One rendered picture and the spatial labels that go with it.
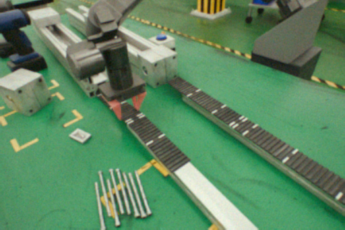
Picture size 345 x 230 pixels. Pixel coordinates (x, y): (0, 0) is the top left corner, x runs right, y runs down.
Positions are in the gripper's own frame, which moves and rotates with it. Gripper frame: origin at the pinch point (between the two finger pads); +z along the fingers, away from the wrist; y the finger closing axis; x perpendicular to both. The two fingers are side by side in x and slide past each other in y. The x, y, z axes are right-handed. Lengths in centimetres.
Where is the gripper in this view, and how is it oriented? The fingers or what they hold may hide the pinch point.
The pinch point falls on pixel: (128, 112)
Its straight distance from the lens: 63.6
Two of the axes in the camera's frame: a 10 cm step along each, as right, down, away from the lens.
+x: 5.8, 4.7, -6.6
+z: 0.5, 7.9, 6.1
